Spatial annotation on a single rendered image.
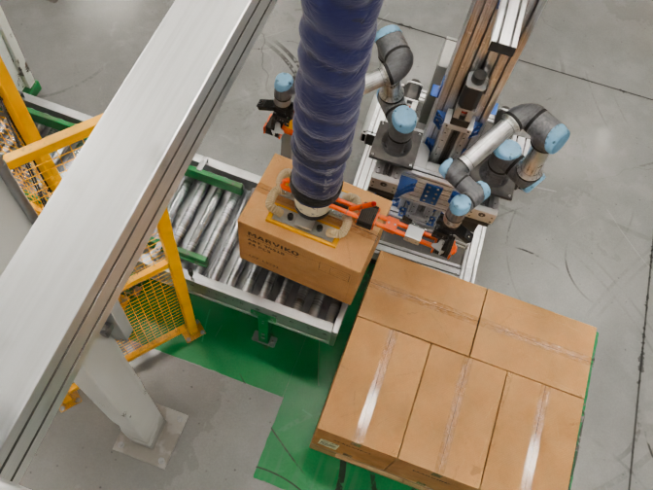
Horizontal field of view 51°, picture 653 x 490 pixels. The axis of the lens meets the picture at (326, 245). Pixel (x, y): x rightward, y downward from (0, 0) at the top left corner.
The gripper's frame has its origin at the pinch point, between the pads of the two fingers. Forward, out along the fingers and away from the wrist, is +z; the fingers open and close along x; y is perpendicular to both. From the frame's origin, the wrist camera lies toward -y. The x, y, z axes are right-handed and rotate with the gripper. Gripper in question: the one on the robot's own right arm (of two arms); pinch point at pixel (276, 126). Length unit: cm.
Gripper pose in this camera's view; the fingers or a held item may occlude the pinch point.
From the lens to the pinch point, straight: 316.6
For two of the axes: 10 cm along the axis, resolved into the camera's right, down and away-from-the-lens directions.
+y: 9.2, 3.8, -0.8
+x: 3.7, -8.2, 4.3
